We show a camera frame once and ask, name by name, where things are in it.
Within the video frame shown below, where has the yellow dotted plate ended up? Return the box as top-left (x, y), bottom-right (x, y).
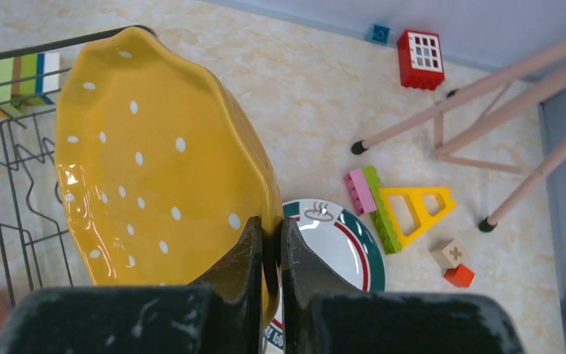
top-left (55, 27), bottom-right (284, 323)

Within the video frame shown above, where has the pink toy brick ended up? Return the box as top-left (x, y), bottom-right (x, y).
top-left (343, 169), bottom-right (377, 216)

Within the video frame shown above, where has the white plate green red rim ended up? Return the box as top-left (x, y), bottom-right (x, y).
top-left (262, 198), bottom-right (386, 354)

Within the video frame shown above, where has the red window toy block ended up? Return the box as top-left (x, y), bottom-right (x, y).
top-left (397, 29), bottom-right (445, 91)

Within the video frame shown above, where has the yellow triangular toy frame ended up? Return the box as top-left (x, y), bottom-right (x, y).
top-left (378, 187), bottom-right (456, 251)

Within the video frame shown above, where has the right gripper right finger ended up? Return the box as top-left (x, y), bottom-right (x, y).
top-left (281, 218), bottom-right (525, 353)

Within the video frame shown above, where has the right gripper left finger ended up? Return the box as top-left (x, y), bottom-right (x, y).
top-left (0, 217), bottom-right (262, 353)

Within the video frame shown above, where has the orange toy cube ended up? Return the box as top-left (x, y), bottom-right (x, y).
top-left (443, 264), bottom-right (475, 288)

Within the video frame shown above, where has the small blue toy block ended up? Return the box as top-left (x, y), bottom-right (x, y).
top-left (366, 24), bottom-right (391, 46)

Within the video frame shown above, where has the black wire dish rack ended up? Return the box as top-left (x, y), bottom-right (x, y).
top-left (0, 25), bottom-right (157, 348)

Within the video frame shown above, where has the beige wooden cube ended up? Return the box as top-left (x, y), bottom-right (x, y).
top-left (430, 239), bottom-right (468, 270)

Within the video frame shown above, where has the green toy brick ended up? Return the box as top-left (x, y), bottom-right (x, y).
top-left (362, 165), bottom-right (402, 254)

